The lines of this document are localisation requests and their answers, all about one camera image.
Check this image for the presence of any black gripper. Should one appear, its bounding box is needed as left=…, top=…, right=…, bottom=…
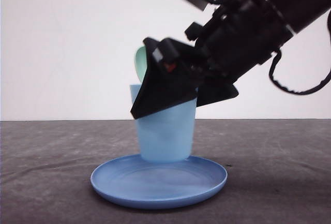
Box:
left=131, top=0, right=293, bottom=119

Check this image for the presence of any light blue plastic cup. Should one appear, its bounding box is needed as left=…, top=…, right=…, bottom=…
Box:
left=135, top=99, right=197, bottom=163

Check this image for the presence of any mint green plastic spoon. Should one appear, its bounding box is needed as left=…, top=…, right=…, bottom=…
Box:
left=134, top=46, right=147, bottom=83

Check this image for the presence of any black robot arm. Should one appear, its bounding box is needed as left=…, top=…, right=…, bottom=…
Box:
left=131, top=0, right=330, bottom=118

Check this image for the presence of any blue plastic plate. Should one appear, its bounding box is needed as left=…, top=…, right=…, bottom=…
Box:
left=90, top=154, right=228, bottom=210

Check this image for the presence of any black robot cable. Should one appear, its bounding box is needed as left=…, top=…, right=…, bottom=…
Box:
left=268, top=11, right=331, bottom=95

